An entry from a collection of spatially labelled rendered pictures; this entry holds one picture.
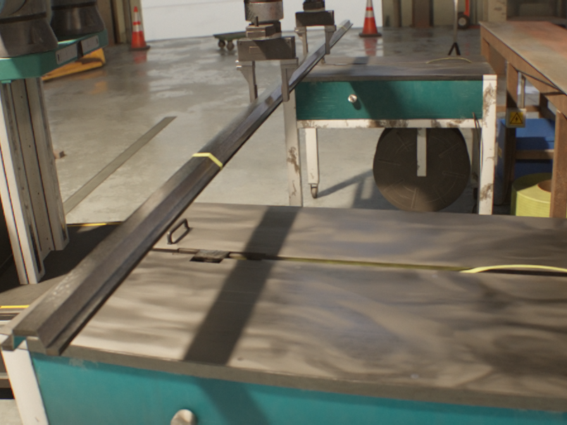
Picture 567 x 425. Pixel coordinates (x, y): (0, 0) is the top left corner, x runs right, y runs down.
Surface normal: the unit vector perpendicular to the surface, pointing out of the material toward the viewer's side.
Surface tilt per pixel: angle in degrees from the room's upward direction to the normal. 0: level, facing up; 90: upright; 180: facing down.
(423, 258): 0
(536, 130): 90
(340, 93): 90
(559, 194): 90
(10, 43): 70
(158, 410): 90
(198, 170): 75
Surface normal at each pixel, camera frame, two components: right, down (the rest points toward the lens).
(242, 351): -0.05, -0.93
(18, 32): 0.29, -0.01
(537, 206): -0.72, 0.29
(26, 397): -0.26, 0.36
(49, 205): 0.00, 0.36
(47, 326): 0.94, -0.24
